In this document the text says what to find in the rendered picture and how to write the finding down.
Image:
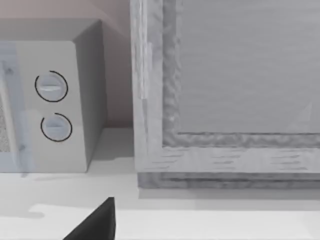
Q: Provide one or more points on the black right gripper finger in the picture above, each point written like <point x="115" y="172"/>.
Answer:
<point x="102" y="222"/>

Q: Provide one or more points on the smaller pale microwave knob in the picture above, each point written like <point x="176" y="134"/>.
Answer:
<point x="56" y="127"/>

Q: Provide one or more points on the pale microwave oven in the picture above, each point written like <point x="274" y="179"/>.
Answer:
<point x="75" y="105"/>

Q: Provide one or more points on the larger pale microwave knob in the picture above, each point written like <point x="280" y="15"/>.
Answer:
<point x="51" y="86"/>

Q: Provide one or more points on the pale microwave door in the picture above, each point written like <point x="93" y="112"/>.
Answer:
<point x="10" y="107"/>

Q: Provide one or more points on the grey wooden cabinet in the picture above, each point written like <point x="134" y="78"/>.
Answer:
<point x="225" y="100"/>

